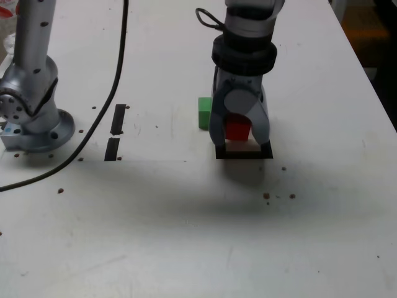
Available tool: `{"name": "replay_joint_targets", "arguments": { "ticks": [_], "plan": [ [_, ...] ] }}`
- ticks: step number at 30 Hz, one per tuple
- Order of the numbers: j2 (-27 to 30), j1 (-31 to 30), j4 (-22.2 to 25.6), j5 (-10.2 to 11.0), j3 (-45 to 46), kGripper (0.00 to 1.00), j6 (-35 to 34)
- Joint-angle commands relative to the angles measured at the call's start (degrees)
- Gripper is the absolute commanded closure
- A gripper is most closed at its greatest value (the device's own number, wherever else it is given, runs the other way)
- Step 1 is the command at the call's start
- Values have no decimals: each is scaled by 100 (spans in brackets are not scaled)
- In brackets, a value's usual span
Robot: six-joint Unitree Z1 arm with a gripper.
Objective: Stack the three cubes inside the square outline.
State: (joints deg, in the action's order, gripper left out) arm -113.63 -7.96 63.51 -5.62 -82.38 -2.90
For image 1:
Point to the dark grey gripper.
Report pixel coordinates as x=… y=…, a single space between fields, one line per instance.
x=239 y=81

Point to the red cube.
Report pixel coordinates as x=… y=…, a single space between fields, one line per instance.
x=237 y=130

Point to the green cube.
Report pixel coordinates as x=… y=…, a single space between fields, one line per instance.
x=204 y=113

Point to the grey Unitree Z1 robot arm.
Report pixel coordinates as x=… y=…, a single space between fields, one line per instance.
x=31 y=46

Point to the black tape square outline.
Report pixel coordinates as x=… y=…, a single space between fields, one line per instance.
x=245 y=155

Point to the black tape strip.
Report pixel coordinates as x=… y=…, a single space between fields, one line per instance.
x=112 y=149

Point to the clear plastic water bottle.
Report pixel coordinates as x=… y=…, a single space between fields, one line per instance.
x=7 y=12

